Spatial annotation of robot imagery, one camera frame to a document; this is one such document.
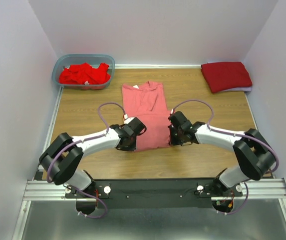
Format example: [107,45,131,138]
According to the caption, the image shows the pink t-shirt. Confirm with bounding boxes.
[121,81,170,152]

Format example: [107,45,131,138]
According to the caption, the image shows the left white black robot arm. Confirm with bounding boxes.
[39,117,147,198]

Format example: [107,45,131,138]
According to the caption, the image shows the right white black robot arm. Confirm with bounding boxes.
[168,111,279,196]

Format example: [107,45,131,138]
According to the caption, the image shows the bright red crumpled t-shirts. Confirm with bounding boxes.
[58,63,111,85]

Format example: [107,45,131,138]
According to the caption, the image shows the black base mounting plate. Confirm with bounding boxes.
[65,176,243,210]

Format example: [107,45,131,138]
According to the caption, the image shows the dark red folded t-shirt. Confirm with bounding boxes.
[201,61,253,94]

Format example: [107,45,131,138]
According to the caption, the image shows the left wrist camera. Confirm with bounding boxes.
[123,114,135,124]

